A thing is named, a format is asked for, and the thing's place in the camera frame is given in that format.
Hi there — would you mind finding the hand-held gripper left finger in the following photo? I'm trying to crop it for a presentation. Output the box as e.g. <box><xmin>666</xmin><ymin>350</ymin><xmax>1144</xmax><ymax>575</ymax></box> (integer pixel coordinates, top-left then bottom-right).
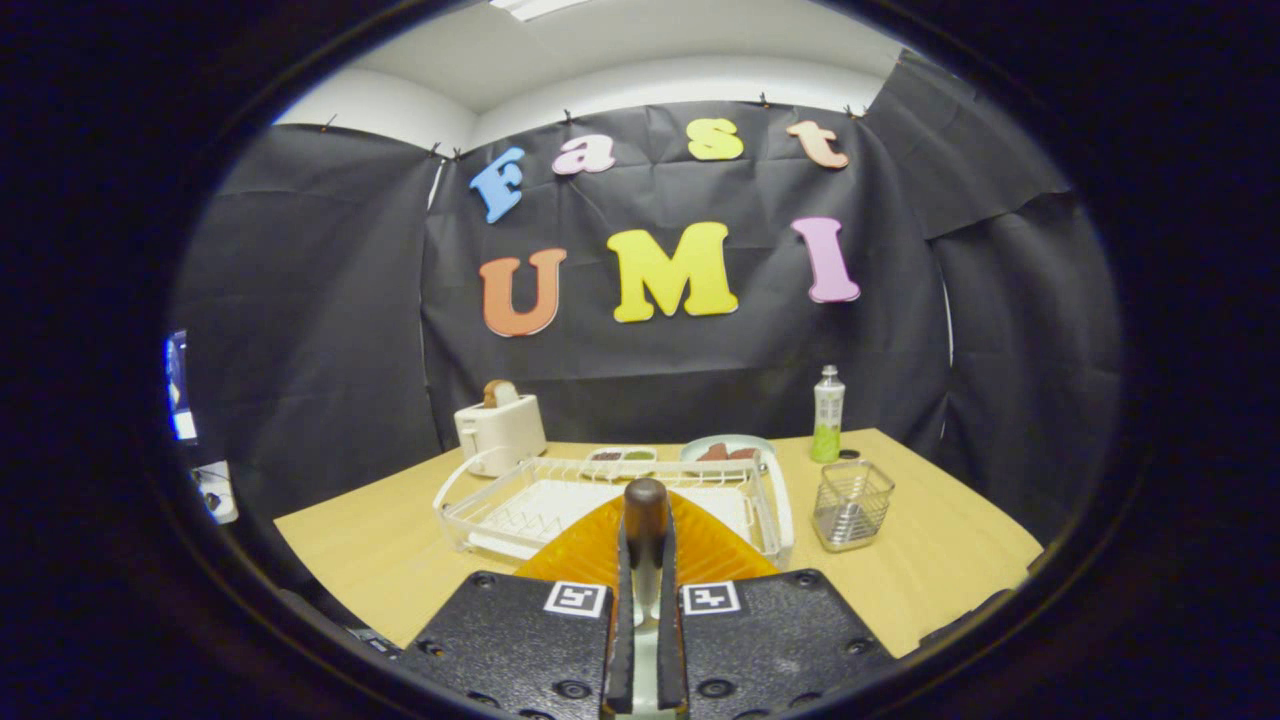
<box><xmin>400</xmin><ymin>490</ymin><xmax>636</xmax><ymax>720</ymax></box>

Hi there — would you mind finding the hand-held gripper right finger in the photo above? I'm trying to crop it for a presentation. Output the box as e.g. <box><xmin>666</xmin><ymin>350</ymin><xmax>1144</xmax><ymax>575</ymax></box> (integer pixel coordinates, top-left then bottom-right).
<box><xmin>655</xmin><ymin>490</ymin><xmax>896</xmax><ymax>720</ymax></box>

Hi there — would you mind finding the dark-handled metal spoon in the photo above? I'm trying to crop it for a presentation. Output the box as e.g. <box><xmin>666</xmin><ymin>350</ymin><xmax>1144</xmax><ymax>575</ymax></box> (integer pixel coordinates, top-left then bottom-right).
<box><xmin>622</xmin><ymin>477</ymin><xmax>671</xmax><ymax>716</ymax></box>

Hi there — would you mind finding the white wire dish rack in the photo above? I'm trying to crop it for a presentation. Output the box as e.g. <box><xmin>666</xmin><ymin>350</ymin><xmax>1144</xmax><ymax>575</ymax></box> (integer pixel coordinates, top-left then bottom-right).
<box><xmin>432</xmin><ymin>447</ymin><xmax>796</xmax><ymax>571</ymax></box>

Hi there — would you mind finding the clear wire mesh basket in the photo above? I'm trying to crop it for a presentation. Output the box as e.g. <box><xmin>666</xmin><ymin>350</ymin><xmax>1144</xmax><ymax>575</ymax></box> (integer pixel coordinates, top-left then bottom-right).
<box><xmin>811</xmin><ymin>459</ymin><xmax>896</xmax><ymax>553</ymax></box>

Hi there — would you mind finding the small pale green dish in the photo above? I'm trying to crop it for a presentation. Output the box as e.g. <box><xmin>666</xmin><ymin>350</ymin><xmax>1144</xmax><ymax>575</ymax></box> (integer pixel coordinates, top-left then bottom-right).
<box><xmin>680</xmin><ymin>434</ymin><xmax>777</xmax><ymax>466</ymax></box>

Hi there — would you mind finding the white drain tray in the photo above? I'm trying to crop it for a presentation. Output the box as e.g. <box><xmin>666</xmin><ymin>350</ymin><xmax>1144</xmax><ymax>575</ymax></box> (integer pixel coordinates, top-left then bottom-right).
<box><xmin>470</xmin><ymin>478</ymin><xmax>756</xmax><ymax>561</ymax></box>

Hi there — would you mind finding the white toaster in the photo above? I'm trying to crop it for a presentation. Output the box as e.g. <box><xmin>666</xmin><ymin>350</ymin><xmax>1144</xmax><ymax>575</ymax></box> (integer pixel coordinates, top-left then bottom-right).
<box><xmin>454</xmin><ymin>394</ymin><xmax>548</xmax><ymax>478</ymax></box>

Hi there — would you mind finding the white and green bottle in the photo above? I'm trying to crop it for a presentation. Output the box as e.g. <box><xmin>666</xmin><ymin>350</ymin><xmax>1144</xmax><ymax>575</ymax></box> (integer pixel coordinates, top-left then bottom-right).
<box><xmin>810</xmin><ymin>364</ymin><xmax>847</xmax><ymax>464</ymax></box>

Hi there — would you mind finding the white plastic device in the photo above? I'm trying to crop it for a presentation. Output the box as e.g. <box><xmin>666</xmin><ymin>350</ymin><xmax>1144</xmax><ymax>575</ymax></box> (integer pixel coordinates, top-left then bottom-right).
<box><xmin>193</xmin><ymin>460</ymin><xmax>241</xmax><ymax>526</ymax></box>

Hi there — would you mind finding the blue lit screen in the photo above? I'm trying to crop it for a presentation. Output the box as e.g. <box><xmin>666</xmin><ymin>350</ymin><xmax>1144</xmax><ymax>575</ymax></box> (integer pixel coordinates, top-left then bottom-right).
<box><xmin>164</xmin><ymin>330</ymin><xmax>199</xmax><ymax>443</ymax></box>

